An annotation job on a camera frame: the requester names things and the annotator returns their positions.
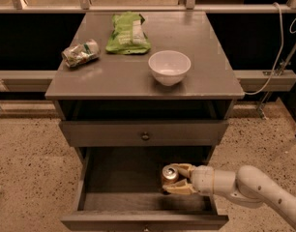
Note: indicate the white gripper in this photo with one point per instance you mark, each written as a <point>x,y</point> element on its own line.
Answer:
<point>202,178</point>

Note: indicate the orange soda can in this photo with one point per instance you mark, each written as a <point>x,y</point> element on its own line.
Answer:
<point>170,174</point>

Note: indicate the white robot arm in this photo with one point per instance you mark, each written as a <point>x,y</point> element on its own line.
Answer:
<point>248,187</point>

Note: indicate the round brass drawer knob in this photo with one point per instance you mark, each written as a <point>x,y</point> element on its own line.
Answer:
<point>145,136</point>

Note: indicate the open grey drawer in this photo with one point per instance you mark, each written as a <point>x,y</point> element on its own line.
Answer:
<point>120,189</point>

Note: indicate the grey wooden drawer cabinet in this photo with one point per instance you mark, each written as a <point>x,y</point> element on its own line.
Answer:
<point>122,88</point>

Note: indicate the closed upper grey drawer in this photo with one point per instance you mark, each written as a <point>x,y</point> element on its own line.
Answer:
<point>128,133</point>

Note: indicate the crushed green white can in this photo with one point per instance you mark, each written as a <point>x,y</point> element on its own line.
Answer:
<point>80,54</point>

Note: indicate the white ceramic bowl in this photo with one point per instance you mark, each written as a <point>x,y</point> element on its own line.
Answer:
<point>169,67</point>

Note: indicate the green chip bag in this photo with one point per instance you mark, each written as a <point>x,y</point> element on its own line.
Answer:
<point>128,36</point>

